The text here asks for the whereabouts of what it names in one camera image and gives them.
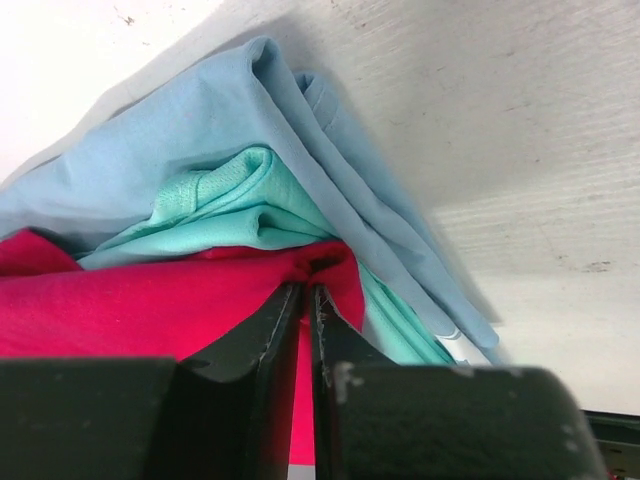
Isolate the folded light blue shirt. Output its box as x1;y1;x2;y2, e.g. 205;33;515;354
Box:
1;37;499;363

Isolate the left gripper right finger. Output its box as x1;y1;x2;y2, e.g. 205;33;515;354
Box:
311;286;607;479

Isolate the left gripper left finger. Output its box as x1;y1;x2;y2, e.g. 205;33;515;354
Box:
1;284;303;479

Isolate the red polo shirt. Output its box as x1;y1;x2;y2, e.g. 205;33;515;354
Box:
1;230;364;467

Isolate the folded teal shirt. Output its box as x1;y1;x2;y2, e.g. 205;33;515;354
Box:
79;147;454;365

